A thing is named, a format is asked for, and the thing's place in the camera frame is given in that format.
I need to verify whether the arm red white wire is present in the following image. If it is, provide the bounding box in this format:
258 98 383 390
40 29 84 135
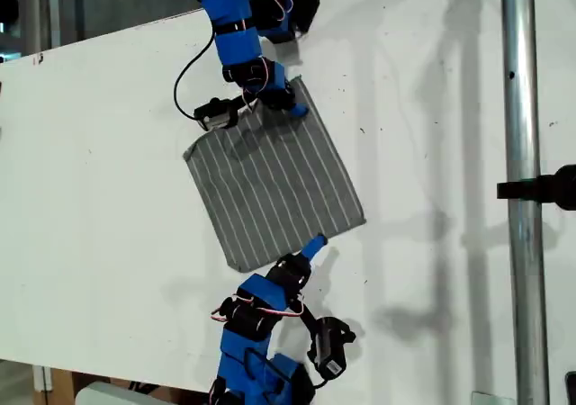
210 293 308 323
242 57 274 109

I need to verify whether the black clamp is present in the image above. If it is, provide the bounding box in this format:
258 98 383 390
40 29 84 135
496 164 576 212

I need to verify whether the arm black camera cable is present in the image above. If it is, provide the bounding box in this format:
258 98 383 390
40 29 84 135
309 368 337 391
173 29 217 121

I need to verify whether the grey white-striped towel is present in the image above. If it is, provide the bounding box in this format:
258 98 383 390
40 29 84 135
182 75 368 275

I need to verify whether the white bracket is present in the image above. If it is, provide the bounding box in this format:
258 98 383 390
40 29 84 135
31 365 54 393

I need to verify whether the wooden table leg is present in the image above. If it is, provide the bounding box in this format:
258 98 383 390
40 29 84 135
49 368 78 405

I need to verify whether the white box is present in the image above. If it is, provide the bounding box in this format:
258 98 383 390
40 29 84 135
75 380 152 405

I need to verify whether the steel post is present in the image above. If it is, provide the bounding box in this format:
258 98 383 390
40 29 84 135
499 0 551 405

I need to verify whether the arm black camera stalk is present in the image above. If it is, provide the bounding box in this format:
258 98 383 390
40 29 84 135
232 93 260 113
298 304 323 335

